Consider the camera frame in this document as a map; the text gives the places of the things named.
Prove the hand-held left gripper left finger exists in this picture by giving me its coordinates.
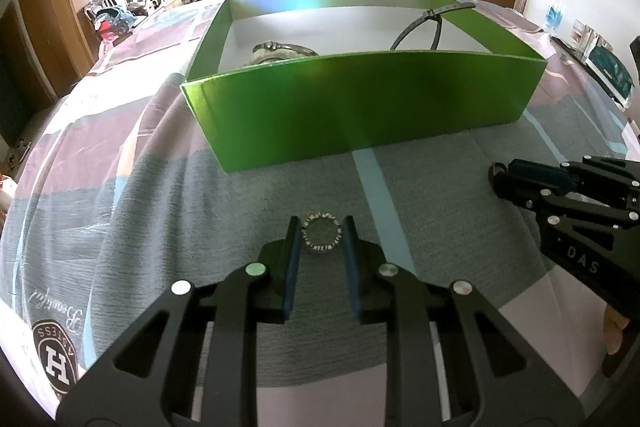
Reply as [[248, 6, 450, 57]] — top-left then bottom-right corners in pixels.
[[55, 216, 302, 427]]

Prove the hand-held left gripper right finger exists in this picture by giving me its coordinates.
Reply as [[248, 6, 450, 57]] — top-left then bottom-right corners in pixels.
[[342, 216, 586, 427]]

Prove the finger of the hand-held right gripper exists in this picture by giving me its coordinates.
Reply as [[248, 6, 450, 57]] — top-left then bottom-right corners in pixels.
[[509, 155, 640, 206], [489, 162, 640, 229]]

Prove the small rhinestone ring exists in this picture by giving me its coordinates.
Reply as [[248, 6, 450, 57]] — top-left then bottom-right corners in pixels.
[[302, 212, 343, 254]]

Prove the green cardboard box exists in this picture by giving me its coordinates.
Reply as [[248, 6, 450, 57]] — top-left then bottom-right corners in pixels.
[[181, 0, 548, 175]]

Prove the person's right hand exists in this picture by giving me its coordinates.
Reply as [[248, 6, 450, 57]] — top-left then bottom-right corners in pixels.
[[602, 305, 629, 356]]

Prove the framed picture on table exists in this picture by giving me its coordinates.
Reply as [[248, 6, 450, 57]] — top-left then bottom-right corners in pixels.
[[585, 44, 635, 105]]

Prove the stack of light books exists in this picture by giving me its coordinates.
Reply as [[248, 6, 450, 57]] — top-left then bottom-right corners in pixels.
[[570, 19, 613, 52]]

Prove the clear plastic water bottle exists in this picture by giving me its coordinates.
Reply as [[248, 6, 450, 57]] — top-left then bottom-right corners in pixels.
[[544, 0, 568, 35]]

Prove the pile of clothes and bags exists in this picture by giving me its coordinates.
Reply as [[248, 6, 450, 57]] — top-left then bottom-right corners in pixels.
[[84, 0, 148, 45]]

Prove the wooden cabinet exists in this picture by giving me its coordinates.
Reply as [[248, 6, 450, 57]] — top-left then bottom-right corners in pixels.
[[0, 0, 101, 148]]

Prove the black watch strap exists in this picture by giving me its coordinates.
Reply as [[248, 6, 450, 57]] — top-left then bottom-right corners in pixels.
[[390, 1, 477, 51]]

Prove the beige beaded bracelet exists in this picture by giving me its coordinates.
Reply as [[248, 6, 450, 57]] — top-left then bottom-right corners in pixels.
[[251, 40, 319, 65]]

